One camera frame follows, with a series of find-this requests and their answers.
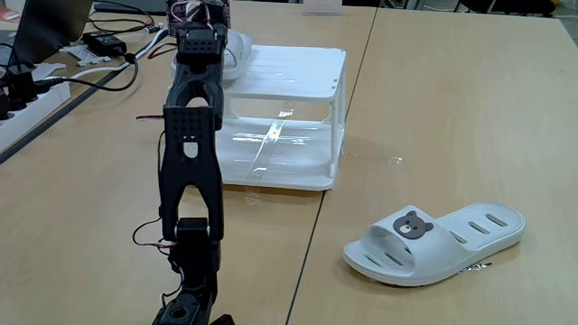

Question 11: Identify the white bear slipper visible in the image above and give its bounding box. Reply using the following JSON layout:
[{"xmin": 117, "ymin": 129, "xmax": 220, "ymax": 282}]
[
  {"xmin": 342, "ymin": 201, "xmax": 527, "ymax": 288},
  {"xmin": 171, "ymin": 29, "xmax": 254, "ymax": 83}
]

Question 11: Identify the white two-tier plastic box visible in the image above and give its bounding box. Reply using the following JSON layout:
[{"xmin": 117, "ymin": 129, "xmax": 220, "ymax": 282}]
[{"xmin": 216, "ymin": 43, "xmax": 348, "ymax": 192}]

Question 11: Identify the dark flat device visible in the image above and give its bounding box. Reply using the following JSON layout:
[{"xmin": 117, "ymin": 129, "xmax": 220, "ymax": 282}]
[{"xmin": 92, "ymin": 0, "xmax": 169, "ymax": 16}]

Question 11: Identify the white card stand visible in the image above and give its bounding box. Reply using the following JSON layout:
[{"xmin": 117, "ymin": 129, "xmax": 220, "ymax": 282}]
[{"xmin": 301, "ymin": 0, "xmax": 344, "ymax": 16}]

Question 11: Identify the black power adapter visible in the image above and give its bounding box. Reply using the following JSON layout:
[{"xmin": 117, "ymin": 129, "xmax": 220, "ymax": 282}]
[{"xmin": 81, "ymin": 30, "xmax": 128, "ymax": 58}]

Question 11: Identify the white plastic printed part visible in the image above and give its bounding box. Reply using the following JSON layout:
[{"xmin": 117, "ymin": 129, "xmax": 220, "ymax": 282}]
[{"xmin": 59, "ymin": 43, "xmax": 113, "ymax": 68}]

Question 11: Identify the dark open laptop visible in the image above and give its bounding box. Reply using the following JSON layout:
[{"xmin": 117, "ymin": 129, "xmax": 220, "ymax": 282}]
[{"xmin": 7, "ymin": 0, "xmax": 95, "ymax": 68}]

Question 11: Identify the white flat piece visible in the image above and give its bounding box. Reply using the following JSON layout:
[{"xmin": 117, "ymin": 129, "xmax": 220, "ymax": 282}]
[{"xmin": 31, "ymin": 61, "xmax": 68, "ymax": 83}]

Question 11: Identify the white power strip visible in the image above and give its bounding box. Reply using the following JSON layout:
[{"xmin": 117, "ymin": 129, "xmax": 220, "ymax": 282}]
[{"xmin": 0, "ymin": 80, "xmax": 72, "ymax": 155}]

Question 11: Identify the large black plug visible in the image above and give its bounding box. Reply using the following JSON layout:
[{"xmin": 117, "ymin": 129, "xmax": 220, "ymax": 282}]
[{"xmin": 5, "ymin": 62, "xmax": 41, "ymax": 112}]

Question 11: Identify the thin shiny tape strip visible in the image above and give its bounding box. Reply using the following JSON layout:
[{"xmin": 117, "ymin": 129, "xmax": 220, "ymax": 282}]
[{"xmin": 456, "ymin": 261, "xmax": 493, "ymax": 275}]

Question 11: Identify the thick white cable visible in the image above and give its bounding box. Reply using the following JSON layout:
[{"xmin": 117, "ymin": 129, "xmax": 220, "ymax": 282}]
[{"xmin": 67, "ymin": 27, "xmax": 169, "ymax": 80}]

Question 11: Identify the black adapter cable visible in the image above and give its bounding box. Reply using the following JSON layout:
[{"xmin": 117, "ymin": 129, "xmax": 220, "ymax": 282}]
[{"xmin": 38, "ymin": 52, "xmax": 140, "ymax": 93}]

